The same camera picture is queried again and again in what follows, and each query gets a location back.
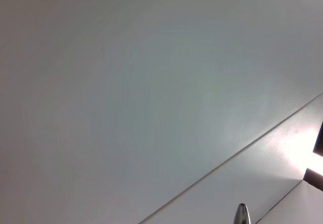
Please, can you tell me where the white silver ballpoint pen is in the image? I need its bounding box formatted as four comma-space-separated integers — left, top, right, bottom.
234, 203, 252, 224

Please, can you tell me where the white ceiling light strip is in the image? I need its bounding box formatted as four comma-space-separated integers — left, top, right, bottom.
311, 153, 323, 172

